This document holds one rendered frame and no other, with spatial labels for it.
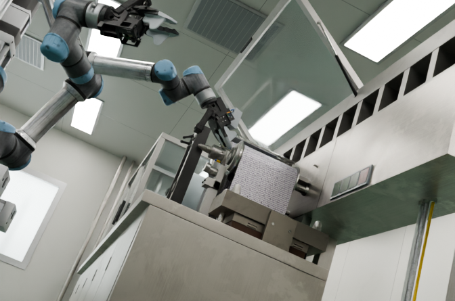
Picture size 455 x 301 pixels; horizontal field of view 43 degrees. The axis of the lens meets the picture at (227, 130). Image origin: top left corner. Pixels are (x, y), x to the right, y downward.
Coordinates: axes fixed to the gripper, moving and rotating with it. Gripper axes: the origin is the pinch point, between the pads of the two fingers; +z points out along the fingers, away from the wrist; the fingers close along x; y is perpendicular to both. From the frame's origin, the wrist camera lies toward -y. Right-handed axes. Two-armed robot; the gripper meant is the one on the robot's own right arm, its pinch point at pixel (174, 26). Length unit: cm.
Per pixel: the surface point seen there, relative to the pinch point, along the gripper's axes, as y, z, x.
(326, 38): -66, 27, -63
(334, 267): -192, 32, -588
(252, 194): 0, 18, -82
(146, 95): -203, -178, -333
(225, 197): 16, 15, -60
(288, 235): 18, 37, -70
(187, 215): 29, 8, -52
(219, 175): -4, 3, -82
